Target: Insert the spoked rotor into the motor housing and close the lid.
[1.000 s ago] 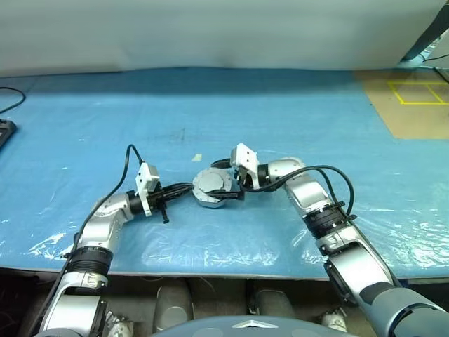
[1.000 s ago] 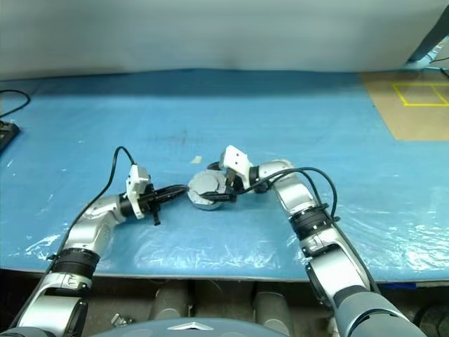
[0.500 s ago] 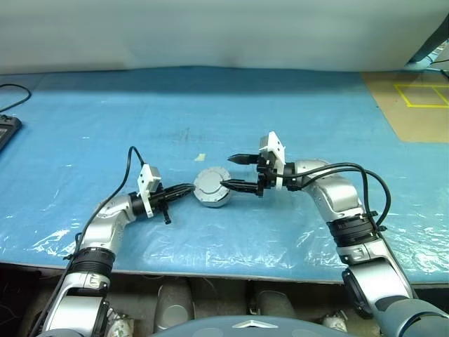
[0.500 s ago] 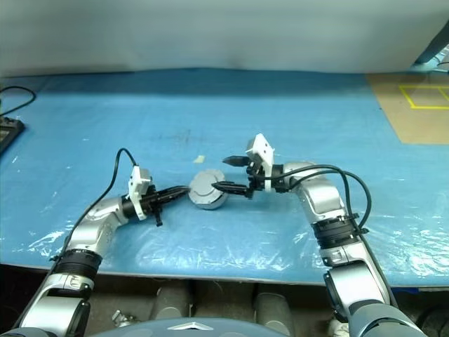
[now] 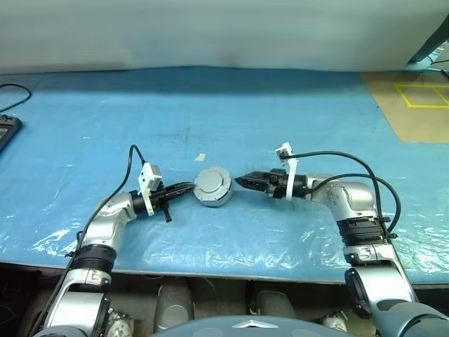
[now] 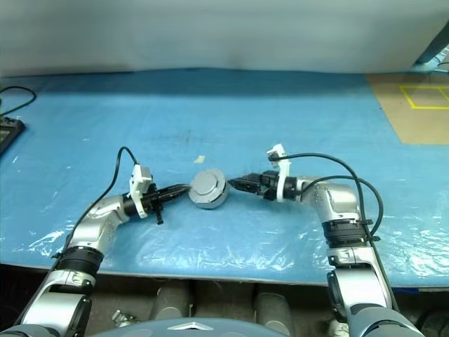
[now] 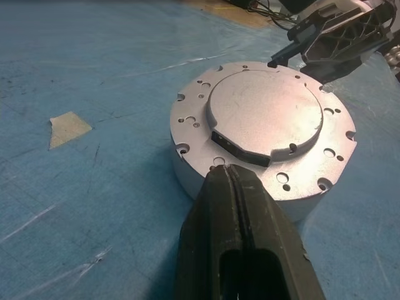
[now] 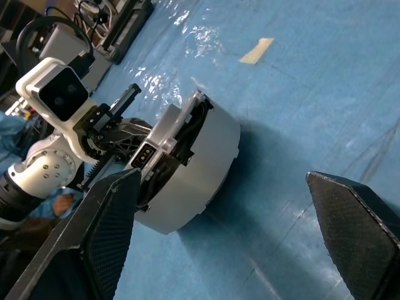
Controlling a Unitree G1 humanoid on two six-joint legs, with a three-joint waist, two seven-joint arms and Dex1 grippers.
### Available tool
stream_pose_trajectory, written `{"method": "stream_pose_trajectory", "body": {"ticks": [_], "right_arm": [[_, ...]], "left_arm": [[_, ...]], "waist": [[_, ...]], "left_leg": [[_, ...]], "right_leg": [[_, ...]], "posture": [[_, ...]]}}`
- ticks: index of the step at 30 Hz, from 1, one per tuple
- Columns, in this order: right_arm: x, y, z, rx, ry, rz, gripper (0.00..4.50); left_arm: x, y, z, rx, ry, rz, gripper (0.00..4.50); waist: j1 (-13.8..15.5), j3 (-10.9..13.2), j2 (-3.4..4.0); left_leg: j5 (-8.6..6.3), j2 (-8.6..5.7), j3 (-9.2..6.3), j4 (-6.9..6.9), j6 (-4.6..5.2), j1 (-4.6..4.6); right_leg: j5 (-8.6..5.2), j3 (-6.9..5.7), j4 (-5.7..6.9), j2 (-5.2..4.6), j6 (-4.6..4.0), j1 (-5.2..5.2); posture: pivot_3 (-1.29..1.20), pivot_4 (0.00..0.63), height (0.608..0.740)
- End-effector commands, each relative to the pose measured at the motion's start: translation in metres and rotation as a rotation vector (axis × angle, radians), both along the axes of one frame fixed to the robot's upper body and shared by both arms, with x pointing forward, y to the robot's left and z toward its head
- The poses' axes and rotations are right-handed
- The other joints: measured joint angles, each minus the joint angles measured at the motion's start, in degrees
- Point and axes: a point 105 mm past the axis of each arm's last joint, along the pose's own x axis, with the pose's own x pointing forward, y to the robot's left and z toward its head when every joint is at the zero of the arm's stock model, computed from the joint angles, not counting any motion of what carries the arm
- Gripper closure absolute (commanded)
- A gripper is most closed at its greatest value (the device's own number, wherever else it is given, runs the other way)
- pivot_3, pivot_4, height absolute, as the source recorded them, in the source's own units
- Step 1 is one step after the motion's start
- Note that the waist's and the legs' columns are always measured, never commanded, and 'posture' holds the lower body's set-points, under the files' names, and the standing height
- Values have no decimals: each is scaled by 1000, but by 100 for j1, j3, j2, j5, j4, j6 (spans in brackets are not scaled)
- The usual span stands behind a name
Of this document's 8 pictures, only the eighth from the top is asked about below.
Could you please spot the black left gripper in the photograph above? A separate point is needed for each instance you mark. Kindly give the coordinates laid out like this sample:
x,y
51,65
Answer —
x,y
100,117

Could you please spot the black flat device case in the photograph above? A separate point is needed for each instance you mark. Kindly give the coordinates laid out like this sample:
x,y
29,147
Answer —
x,y
128,28

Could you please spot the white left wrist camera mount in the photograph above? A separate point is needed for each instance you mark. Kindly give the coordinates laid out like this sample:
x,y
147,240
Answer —
x,y
34,84

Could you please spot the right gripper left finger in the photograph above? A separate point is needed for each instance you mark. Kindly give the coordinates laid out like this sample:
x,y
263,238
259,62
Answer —
x,y
106,225

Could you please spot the copper wound motor stator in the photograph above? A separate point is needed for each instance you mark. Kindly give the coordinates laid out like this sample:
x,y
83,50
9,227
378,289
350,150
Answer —
x,y
212,162

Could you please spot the silver motor rotor bell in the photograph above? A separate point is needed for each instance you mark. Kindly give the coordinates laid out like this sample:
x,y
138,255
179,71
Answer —
x,y
168,125

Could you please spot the beige tape strip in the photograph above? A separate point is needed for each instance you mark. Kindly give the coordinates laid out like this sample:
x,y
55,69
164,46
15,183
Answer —
x,y
257,50

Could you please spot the grey equipment box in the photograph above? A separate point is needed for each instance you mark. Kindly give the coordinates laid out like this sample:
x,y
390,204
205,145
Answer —
x,y
67,40

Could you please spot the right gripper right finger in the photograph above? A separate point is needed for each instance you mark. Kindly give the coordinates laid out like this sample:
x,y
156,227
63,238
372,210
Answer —
x,y
353,237

